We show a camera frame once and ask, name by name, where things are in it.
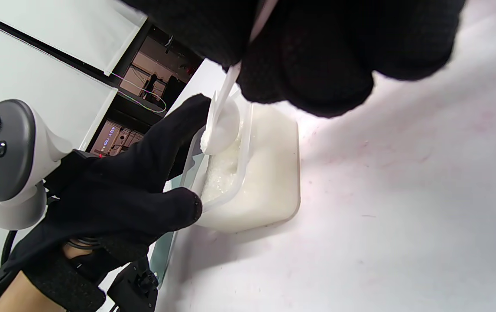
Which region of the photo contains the dark glass partition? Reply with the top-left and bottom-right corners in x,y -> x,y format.
85,24 -> 205,159

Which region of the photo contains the white coffee spoon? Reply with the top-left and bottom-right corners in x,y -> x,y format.
199,0 -> 279,156

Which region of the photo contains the black glove cable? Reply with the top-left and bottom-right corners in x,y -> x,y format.
0,229 -> 18,266

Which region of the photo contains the person's left forearm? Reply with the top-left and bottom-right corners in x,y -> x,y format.
0,271 -> 68,312

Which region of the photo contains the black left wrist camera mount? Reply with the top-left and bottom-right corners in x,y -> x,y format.
107,256 -> 160,312

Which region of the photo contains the white sugar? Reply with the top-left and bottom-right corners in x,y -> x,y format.
196,106 -> 299,229

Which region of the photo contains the clear plastic sugar container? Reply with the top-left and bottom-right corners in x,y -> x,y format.
183,91 -> 301,233

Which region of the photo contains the person's right hand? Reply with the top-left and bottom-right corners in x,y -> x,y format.
120,0 -> 467,118

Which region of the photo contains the black and white left controller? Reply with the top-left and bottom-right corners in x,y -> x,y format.
0,99 -> 75,231

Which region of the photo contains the person's left hand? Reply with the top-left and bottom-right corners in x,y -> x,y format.
3,94 -> 212,312

